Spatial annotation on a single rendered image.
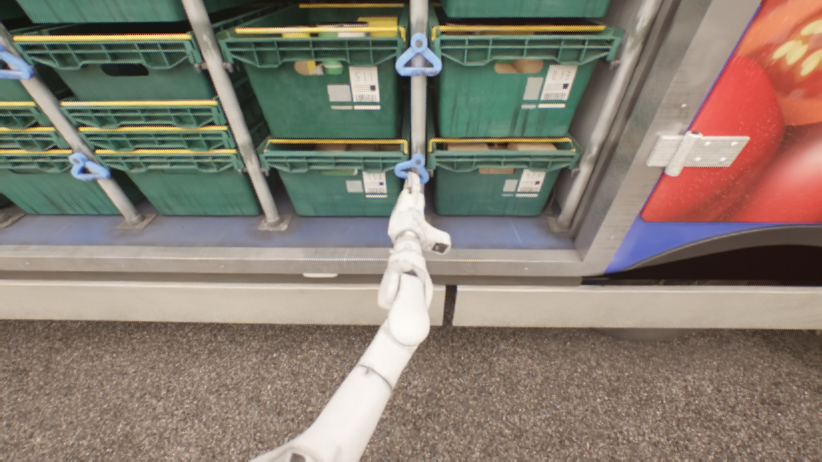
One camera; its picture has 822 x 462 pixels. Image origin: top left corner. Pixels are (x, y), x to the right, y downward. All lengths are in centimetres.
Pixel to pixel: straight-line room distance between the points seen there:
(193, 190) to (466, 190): 82
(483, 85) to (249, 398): 136
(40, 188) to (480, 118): 133
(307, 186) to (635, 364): 145
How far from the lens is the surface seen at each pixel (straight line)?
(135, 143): 111
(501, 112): 84
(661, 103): 77
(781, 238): 122
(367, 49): 76
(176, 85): 97
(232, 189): 107
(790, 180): 106
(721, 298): 138
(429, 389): 139
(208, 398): 159
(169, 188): 118
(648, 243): 102
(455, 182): 91
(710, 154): 88
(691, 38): 75
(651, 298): 125
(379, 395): 47
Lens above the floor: 130
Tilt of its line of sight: 39 degrees down
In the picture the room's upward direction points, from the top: 1 degrees counter-clockwise
